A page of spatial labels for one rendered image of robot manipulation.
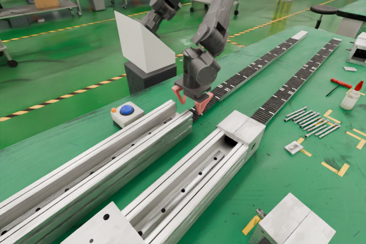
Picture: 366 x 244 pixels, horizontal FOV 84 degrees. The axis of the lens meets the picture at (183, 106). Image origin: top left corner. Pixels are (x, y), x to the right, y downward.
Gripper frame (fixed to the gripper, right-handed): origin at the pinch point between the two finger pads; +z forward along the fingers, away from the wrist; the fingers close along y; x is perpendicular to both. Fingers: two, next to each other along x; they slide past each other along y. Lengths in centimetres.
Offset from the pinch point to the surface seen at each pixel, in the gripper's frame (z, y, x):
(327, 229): -3.5, 43.7, -12.2
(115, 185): 2.9, 4.9, -33.0
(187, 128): 2.5, 4.5, -6.8
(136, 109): -0.4, -11.7, -14.2
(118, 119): 0.0, -12.2, -20.7
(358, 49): -1, 30, 91
